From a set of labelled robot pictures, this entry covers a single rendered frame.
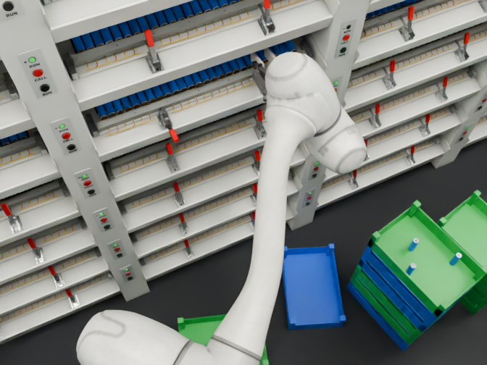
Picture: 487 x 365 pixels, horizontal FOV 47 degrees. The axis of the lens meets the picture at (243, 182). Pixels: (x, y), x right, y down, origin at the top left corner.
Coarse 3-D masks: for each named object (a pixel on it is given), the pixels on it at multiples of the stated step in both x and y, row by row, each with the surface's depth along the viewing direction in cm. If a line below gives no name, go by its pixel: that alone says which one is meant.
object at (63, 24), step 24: (48, 0) 99; (72, 0) 101; (96, 0) 101; (120, 0) 102; (144, 0) 102; (168, 0) 105; (192, 0) 109; (48, 24) 97; (72, 24) 100; (96, 24) 103
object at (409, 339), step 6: (354, 276) 202; (354, 282) 205; (360, 282) 202; (360, 288) 204; (366, 288) 206; (366, 294) 202; (372, 294) 205; (372, 300) 200; (378, 306) 199; (384, 312) 198; (384, 318) 201; (390, 318) 196; (390, 324) 200; (396, 324) 195; (432, 324) 198; (396, 330) 198; (402, 330) 193; (402, 336) 196; (408, 336) 192; (408, 342) 195
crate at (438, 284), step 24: (408, 216) 185; (384, 240) 181; (408, 240) 181; (432, 240) 181; (408, 264) 177; (432, 264) 177; (456, 264) 177; (432, 288) 173; (456, 288) 173; (432, 312) 169
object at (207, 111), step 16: (304, 48) 146; (320, 64) 145; (208, 96) 141; (224, 96) 142; (240, 96) 142; (256, 96) 143; (176, 112) 139; (192, 112) 139; (208, 112) 140; (224, 112) 142; (96, 128) 132; (144, 128) 136; (160, 128) 137; (176, 128) 138; (192, 128) 142; (96, 144) 134; (112, 144) 134; (128, 144) 135; (144, 144) 139
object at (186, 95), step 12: (240, 72) 141; (216, 84) 140; (228, 84) 141; (252, 84) 142; (180, 96) 137; (192, 96) 138; (204, 96) 139; (216, 96) 140; (144, 108) 135; (156, 108) 136; (108, 120) 133; (120, 120) 134
